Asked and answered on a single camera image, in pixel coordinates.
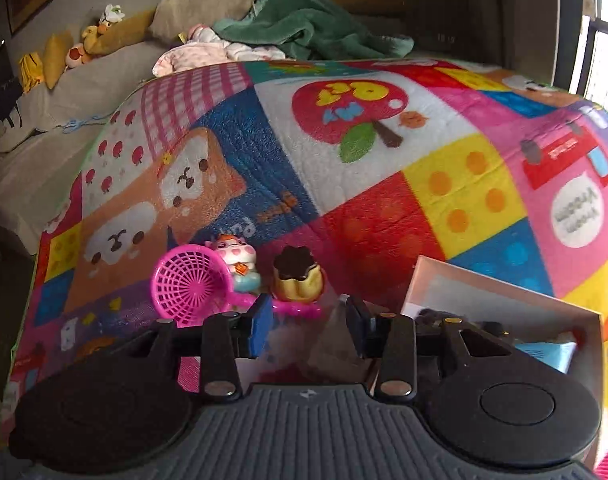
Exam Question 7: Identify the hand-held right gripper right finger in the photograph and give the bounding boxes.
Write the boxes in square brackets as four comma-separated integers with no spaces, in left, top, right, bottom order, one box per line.
[345,295,522,401]

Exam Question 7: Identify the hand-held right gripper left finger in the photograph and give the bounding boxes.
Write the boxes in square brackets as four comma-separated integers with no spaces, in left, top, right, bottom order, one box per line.
[119,292,275,403]

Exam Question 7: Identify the clear plastic case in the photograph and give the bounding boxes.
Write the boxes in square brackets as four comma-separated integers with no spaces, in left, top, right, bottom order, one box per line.
[304,297,385,386]

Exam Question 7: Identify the chocolate pudding toy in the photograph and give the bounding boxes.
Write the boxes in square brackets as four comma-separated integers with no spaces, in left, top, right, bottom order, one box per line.
[271,246,327,303]

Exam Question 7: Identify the small cartoon animal figurine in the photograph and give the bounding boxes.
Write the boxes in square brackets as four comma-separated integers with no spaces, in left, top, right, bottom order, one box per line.
[204,234,259,295]

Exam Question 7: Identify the pink plastic toy basket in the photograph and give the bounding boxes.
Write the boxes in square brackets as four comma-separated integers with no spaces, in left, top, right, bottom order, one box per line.
[151,245,325,331]

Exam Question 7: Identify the pink cardboard box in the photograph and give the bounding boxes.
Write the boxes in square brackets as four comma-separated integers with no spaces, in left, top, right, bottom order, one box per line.
[399,255,604,471]

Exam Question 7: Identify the light blue pouch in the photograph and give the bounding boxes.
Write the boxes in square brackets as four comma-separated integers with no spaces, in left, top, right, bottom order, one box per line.
[514,340,577,373]

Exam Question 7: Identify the colourful printed play mat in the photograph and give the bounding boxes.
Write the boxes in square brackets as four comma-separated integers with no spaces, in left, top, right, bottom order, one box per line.
[0,57,608,480]

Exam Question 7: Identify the pink baby clothes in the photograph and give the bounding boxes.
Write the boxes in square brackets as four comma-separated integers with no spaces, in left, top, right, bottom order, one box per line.
[151,24,287,78]

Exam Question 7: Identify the beige sofa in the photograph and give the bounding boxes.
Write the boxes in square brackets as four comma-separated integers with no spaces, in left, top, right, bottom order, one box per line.
[0,40,155,256]

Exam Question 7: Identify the green towel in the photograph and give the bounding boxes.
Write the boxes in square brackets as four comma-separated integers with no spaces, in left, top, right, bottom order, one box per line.
[211,0,415,61]

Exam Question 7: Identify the white cloth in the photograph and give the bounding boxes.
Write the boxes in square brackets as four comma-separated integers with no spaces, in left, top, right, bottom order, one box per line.
[0,105,45,153]

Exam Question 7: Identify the small plush toys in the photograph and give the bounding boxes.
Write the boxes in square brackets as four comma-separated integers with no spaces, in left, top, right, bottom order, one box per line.
[86,7,157,56]

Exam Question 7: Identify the beige pillow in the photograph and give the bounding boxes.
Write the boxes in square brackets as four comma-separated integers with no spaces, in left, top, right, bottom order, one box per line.
[149,0,267,43]

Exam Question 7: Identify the mushroom plush toy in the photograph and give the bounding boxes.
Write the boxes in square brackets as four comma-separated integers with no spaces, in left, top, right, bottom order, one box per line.
[65,42,92,69]

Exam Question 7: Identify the small yellow cushion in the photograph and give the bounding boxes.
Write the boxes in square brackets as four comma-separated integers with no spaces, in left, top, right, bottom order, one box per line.
[43,30,75,91]

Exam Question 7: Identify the yellow striped plush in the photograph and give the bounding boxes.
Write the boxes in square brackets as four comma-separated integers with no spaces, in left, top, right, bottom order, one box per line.
[18,52,45,93]

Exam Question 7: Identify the white duck plush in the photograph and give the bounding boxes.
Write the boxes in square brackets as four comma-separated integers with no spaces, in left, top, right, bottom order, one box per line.
[99,4,126,26]

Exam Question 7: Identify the grey curtain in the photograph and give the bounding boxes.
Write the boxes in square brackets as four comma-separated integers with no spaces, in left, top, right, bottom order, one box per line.
[404,0,584,91]

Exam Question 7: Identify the blue string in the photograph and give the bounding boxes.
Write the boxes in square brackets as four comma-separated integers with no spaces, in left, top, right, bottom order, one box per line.
[61,110,117,133]

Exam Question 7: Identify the black window frame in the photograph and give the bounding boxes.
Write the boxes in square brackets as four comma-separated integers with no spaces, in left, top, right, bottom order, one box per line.
[554,0,608,121]

